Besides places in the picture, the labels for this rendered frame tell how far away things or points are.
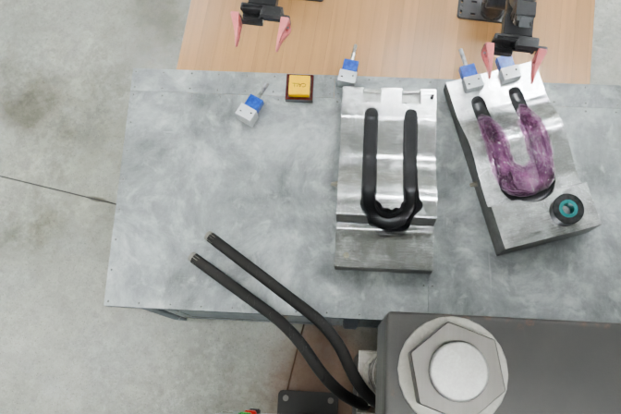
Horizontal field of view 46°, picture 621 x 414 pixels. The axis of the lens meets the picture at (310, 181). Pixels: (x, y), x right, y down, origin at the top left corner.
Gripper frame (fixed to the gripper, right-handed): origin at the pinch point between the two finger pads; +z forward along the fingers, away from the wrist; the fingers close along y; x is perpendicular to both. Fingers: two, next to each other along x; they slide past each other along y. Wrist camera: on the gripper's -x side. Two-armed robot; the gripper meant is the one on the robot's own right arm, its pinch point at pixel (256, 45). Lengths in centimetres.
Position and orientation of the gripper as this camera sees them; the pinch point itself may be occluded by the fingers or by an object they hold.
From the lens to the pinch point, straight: 178.8
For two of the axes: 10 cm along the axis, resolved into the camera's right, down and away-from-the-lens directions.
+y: 9.9, 1.4, -0.8
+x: 0.4, 2.4, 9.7
